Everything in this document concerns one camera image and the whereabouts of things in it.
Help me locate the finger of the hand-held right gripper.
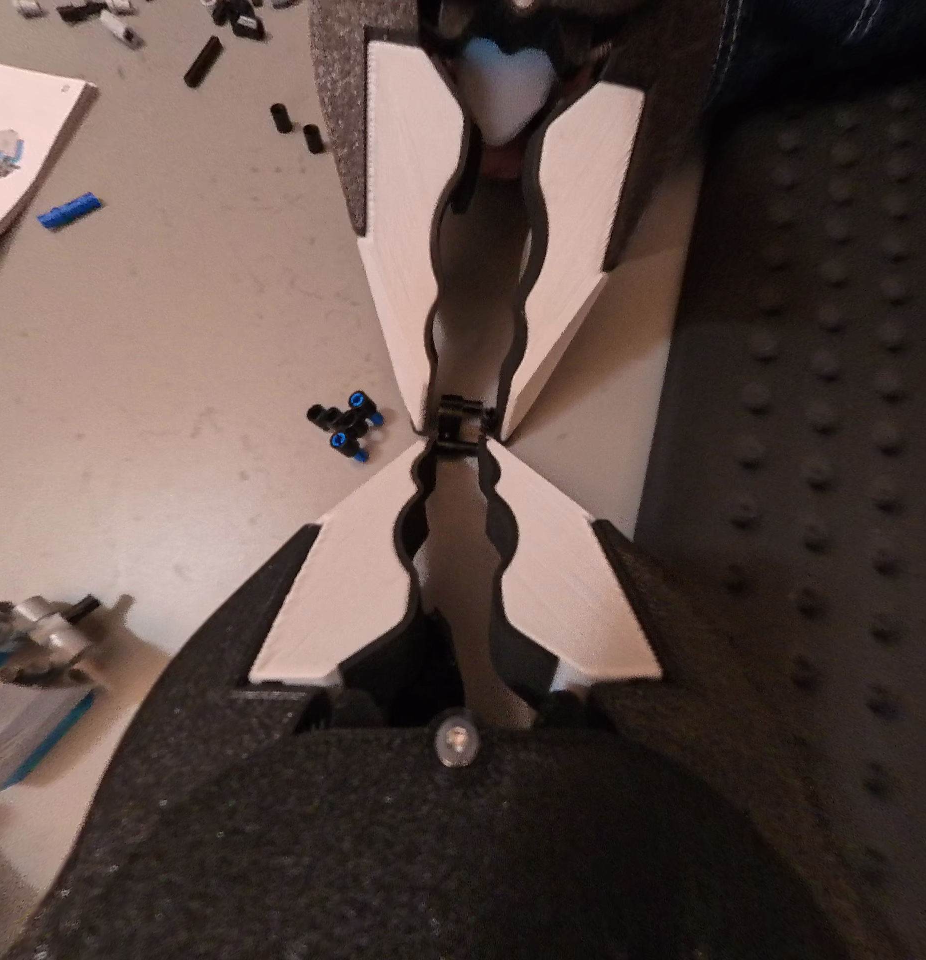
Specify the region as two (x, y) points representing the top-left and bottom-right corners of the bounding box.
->
(495, 79), (647, 442)
(356, 39), (473, 436)

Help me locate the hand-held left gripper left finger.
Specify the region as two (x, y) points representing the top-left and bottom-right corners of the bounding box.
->
(249, 438), (437, 685)

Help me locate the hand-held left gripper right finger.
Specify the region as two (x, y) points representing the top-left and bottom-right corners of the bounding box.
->
(478, 437), (662, 706)

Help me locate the black connector brick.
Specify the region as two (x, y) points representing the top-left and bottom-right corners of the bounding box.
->
(435, 393), (501, 457)

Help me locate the blue pin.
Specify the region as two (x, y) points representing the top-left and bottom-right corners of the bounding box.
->
(37, 192), (102, 231)

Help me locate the grey desk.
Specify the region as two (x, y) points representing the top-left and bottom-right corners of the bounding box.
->
(0, 0), (704, 901)

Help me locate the black axle tube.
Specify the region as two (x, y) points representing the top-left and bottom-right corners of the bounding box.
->
(184, 35), (224, 89)

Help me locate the black blue connector assembly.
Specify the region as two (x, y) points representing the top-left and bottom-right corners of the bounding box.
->
(307, 390), (385, 462)

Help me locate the pile of loose toy bricks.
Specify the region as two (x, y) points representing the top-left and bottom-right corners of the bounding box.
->
(13, 0), (269, 50)

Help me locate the black studded mat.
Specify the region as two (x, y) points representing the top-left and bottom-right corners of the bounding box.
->
(631, 75), (926, 960)

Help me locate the blue yellow brick assembly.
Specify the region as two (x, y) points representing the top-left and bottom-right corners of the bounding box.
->
(0, 594), (134, 804)

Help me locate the toy instruction booklet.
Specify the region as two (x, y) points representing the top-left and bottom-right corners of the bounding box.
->
(0, 60), (100, 252)

